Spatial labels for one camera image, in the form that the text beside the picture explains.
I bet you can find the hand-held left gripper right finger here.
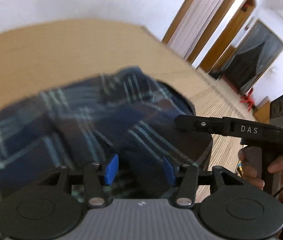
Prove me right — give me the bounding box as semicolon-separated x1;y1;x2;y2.
163;156;244;208

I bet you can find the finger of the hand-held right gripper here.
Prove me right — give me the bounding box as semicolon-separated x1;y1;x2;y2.
175;114;235;137

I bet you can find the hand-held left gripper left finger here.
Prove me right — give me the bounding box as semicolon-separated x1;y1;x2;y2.
35;154;119;208

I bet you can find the navy brown plaid shirt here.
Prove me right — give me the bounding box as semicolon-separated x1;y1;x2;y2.
0;66;213;240

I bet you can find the person's right hand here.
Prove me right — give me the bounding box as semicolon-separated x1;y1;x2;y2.
239;147;283;190

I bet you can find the wooden cabinet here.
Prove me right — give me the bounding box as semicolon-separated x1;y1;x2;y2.
253;96;272;123

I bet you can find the red floor item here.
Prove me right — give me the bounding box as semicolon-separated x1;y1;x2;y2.
240;87;255;111

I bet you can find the dark curtain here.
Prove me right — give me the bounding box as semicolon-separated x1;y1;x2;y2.
210;20;283;96

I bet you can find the wooden doorway frame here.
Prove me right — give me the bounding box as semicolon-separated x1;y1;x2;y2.
198;0;257;73

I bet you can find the white door with wooden frame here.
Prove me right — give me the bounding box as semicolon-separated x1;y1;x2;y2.
161;0;247;64

